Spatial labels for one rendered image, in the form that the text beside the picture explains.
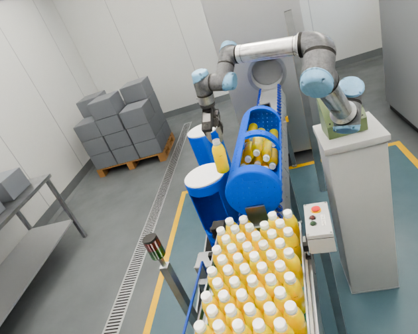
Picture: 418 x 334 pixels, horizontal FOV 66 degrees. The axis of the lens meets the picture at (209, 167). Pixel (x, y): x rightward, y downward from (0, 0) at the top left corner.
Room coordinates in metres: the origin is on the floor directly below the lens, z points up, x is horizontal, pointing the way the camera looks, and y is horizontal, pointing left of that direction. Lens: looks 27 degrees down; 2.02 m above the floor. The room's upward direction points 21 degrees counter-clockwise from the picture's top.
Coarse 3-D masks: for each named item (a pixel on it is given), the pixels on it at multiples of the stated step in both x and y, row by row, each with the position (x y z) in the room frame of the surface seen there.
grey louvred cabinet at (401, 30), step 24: (384, 0) 3.52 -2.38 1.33; (408, 0) 2.96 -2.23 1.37; (384, 24) 3.56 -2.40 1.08; (408, 24) 2.98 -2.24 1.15; (384, 48) 3.62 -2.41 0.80; (408, 48) 3.00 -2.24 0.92; (384, 72) 3.67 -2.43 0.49; (408, 72) 3.02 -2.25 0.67; (408, 96) 3.04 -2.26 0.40; (408, 120) 3.07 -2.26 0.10
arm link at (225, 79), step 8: (224, 64) 1.38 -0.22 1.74; (216, 72) 1.39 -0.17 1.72; (224, 72) 1.36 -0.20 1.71; (232, 72) 1.35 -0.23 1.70; (208, 80) 1.38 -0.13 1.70; (216, 80) 1.35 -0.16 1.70; (224, 80) 1.33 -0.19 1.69; (232, 80) 1.32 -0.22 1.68; (216, 88) 1.36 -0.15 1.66; (224, 88) 1.34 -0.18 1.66; (232, 88) 1.33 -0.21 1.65
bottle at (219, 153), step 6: (222, 144) 1.46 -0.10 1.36; (216, 150) 1.43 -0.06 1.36; (222, 150) 1.43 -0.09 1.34; (216, 156) 1.44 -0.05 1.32; (222, 156) 1.43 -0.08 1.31; (216, 162) 1.45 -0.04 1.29; (222, 162) 1.43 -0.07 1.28; (216, 168) 1.47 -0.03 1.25; (222, 168) 1.44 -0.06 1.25; (228, 168) 1.45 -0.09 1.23
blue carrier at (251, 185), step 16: (256, 112) 2.16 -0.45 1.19; (272, 112) 2.07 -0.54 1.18; (240, 128) 1.99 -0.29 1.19; (272, 128) 2.13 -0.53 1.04; (240, 144) 1.69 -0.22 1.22; (240, 160) 1.50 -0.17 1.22; (240, 176) 1.36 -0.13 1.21; (256, 176) 1.33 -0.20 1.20; (272, 176) 1.32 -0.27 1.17; (240, 192) 1.37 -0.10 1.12; (256, 192) 1.34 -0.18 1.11; (272, 192) 1.31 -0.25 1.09; (240, 208) 1.38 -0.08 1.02; (272, 208) 1.32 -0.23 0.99
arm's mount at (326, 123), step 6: (318, 102) 1.59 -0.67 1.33; (318, 108) 1.61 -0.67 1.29; (324, 108) 1.56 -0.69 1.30; (324, 114) 1.54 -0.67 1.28; (324, 120) 1.52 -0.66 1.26; (330, 120) 1.51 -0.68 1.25; (366, 120) 1.45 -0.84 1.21; (324, 126) 1.54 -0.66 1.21; (330, 126) 1.49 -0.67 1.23; (360, 126) 1.46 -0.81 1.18; (366, 126) 1.45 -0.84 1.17; (324, 132) 1.57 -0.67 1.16; (330, 132) 1.49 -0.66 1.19; (330, 138) 1.49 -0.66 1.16
